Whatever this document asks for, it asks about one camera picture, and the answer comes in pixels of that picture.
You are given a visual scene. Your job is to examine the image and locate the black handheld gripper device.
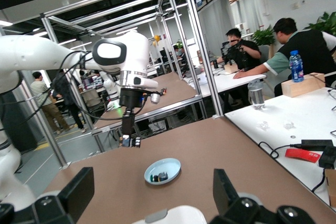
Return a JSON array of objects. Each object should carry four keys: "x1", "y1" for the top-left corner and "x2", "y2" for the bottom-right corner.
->
[{"x1": 219, "y1": 40, "x2": 249, "y2": 72}]

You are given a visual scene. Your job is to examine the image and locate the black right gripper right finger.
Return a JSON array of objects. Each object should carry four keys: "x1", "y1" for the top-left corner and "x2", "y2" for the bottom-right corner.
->
[{"x1": 208, "y1": 168, "x2": 319, "y2": 224}]

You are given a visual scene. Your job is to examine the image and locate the large wooden block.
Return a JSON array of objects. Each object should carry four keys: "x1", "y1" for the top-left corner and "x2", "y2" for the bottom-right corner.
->
[{"x1": 281, "y1": 72, "x2": 326, "y2": 98}]

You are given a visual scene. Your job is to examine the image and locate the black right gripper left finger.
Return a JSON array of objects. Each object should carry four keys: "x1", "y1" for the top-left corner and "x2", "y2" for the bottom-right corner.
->
[{"x1": 0, "y1": 166, "x2": 95, "y2": 224}]

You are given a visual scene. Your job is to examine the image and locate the person dark clothes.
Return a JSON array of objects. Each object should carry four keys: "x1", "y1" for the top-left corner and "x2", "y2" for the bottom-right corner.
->
[{"x1": 51, "y1": 69, "x2": 89, "y2": 133}]

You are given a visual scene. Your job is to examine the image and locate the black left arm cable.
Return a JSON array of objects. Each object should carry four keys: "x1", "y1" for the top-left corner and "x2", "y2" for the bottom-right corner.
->
[{"x1": 52, "y1": 50, "x2": 146, "y2": 122}]

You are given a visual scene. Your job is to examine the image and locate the light blue round plate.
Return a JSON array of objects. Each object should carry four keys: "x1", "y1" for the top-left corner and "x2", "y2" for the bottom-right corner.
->
[{"x1": 144, "y1": 157, "x2": 182, "y2": 186}]

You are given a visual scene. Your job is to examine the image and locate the green potted plant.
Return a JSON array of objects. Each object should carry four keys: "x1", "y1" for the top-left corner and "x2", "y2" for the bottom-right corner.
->
[
  {"x1": 305, "y1": 11, "x2": 336, "y2": 36},
  {"x1": 251, "y1": 25, "x2": 276, "y2": 47}
]

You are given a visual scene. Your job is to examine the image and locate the brown cardboard box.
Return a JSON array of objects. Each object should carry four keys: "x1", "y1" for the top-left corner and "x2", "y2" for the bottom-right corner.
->
[{"x1": 324, "y1": 168, "x2": 336, "y2": 208}]

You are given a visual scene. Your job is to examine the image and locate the black box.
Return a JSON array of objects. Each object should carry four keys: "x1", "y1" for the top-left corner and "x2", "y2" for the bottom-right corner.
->
[{"x1": 318, "y1": 145, "x2": 336, "y2": 169}]

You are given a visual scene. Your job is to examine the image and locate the black adapter cable loop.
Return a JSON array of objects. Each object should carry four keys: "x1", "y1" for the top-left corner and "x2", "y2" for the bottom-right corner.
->
[{"x1": 258, "y1": 141, "x2": 302, "y2": 159}]

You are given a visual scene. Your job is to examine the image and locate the black power adapter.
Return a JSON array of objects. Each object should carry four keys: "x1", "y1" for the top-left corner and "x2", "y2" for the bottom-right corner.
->
[{"x1": 290, "y1": 139, "x2": 334, "y2": 148}]

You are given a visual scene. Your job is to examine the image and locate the white lidded box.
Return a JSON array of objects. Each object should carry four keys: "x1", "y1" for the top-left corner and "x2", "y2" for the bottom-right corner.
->
[{"x1": 139, "y1": 205, "x2": 208, "y2": 224}]

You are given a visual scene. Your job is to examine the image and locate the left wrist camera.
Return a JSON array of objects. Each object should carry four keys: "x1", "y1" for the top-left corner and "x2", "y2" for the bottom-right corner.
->
[{"x1": 143, "y1": 87, "x2": 169, "y2": 104}]

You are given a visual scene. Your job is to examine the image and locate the brown workbench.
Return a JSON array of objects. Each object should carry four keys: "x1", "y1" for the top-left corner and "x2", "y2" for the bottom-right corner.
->
[{"x1": 91, "y1": 71, "x2": 203, "y2": 135}]

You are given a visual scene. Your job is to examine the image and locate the white table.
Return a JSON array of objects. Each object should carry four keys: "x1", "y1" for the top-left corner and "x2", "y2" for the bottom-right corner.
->
[
  {"x1": 225, "y1": 87, "x2": 336, "y2": 210},
  {"x1": 183, "y1": 68, "x2": 267, "y2": 99}
]

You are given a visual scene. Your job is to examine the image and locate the blue label water bottle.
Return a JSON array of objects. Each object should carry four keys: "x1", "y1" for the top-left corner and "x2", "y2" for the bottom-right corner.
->
[{"x1": 288, "y1": 50, "x2": 305, "y2": 83}]

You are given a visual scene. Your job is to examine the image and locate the aluminium frame post with bracket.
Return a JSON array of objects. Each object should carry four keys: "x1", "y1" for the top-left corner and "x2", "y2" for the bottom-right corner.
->
[{"x1": 40, "y1": 15, "x2": 71, "y2": 170}]

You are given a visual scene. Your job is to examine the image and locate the man black vest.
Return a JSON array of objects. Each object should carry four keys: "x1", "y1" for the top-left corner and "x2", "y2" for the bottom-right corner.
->
[{"x1": 233, "y1": 17, "x2": 336, "y2": 98}]

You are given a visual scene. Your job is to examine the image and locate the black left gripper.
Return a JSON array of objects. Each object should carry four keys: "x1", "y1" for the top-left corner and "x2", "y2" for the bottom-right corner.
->
[{"x1": 119, "y1": 88, "x2": 144, "y2": 141}]

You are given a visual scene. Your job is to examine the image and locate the man black shirt glasses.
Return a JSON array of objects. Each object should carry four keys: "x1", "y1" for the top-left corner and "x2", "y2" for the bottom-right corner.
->
[{"x1": 209, "y1": 28, "x2": 263, "y2": 106}]

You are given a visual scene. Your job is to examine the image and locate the clear drinking bottle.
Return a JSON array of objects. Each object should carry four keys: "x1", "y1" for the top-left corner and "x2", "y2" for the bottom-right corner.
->
[{"x1": 247, "y1": 79, "x2": 266, "y2": 111}]

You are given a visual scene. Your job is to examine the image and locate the person striped shirt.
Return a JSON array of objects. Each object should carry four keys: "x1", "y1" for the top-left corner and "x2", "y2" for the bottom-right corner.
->
[{"x1": 29, "y1": 71, "x2": 71, "y2": 135}]

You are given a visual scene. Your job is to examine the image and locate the red flat packet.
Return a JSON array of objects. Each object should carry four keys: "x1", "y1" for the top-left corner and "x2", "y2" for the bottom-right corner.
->
[{"x1": 285, "y1": 148, "x2": 322, "y2": 163}]

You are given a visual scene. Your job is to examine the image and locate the small wooden block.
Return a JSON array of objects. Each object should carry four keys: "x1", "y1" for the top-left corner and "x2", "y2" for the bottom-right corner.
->
[{"x1": 224, "y1": 63, "x2": 244, "y2": 75}]

